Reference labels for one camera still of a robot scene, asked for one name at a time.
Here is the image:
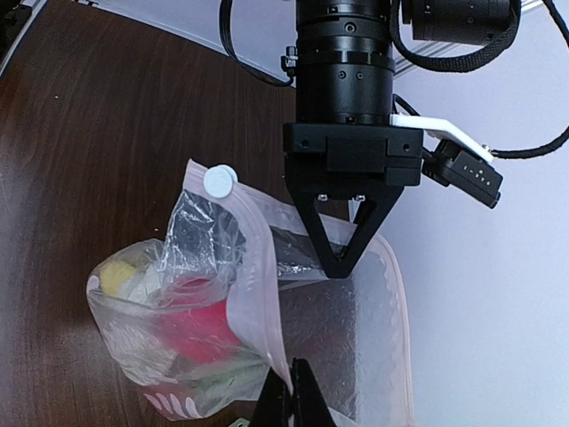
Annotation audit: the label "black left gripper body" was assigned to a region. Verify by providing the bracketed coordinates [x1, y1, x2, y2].
[284, 1, 422, 200]

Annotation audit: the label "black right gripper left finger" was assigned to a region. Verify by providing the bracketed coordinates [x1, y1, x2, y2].
[251, 371, 292, 427]

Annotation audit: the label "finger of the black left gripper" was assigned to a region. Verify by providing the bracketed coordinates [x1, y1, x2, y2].
[284, 173, 345, 278]
[338, 186, 404, 278]

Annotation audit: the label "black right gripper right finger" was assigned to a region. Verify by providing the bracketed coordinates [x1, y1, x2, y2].
[291, 359, 337, 427]

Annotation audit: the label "clear zip top bag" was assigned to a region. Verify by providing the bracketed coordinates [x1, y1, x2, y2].
[86, 162, 415, 426]

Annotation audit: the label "red toy tomato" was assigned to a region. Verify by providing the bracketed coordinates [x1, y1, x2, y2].
[154, 276, 242, 364]

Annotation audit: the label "yellow toy pepper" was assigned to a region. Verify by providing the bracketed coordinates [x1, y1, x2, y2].
[100, 261, 136, 296]

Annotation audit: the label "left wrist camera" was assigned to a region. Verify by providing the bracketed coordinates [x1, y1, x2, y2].
[390, 114, 503, 209]

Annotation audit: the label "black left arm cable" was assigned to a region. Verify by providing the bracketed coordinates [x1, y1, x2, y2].
[390, 0, 569, 159]

